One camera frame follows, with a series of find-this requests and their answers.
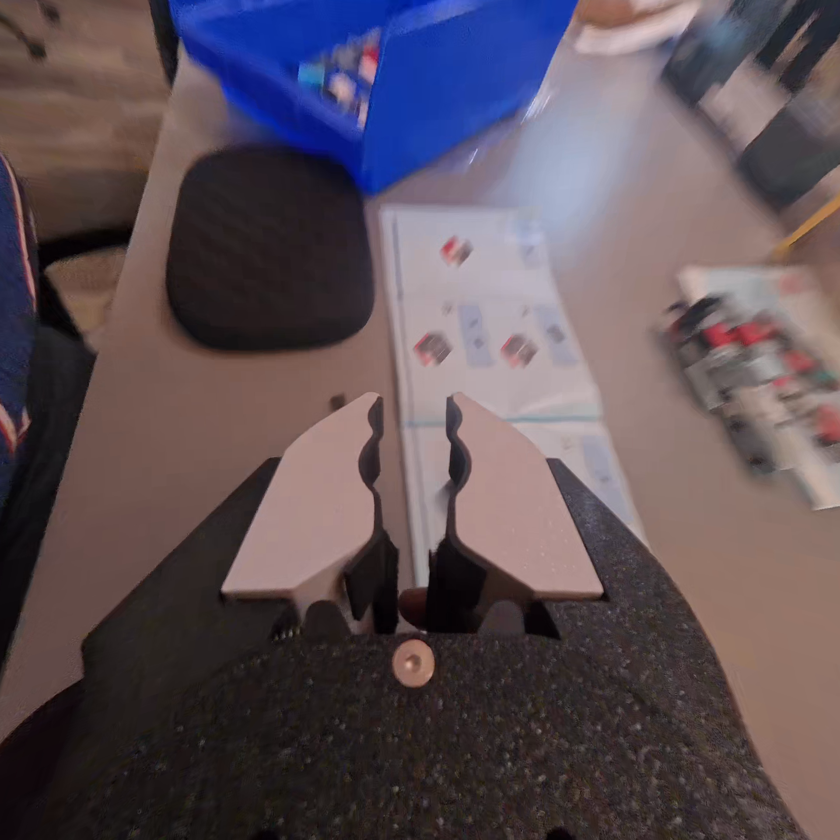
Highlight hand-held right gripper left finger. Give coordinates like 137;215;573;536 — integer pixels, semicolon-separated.
221;392;400;635

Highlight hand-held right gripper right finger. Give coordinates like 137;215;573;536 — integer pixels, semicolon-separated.
427;392;605;634

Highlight blue plastic bin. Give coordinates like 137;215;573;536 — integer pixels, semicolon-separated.
167;0;578;196

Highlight pile of toy bricks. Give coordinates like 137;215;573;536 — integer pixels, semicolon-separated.
295;36;388;132

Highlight open instruction booklet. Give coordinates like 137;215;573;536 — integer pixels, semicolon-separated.
379;205;647;592

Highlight grey red toy truck model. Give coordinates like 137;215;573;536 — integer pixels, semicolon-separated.
656;295;840;473

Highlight person's black trousers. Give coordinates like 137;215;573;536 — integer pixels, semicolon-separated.
0;328;96;657

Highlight black cushioned pad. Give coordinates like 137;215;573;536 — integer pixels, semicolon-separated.
165;146;376;352

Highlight closed instruction booklet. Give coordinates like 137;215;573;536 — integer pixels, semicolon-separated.
676;262;840;511

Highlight person's dark blue patterned shirt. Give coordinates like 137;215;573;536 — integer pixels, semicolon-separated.
0;154;40;519

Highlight clear plastic bag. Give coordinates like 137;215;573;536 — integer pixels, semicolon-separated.
459;79;565;172

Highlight yellow-edged toy set box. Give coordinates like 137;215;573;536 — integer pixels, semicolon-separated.
768;193;840;260

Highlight dark grey cube box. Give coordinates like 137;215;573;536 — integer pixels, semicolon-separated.
738;98;840;211

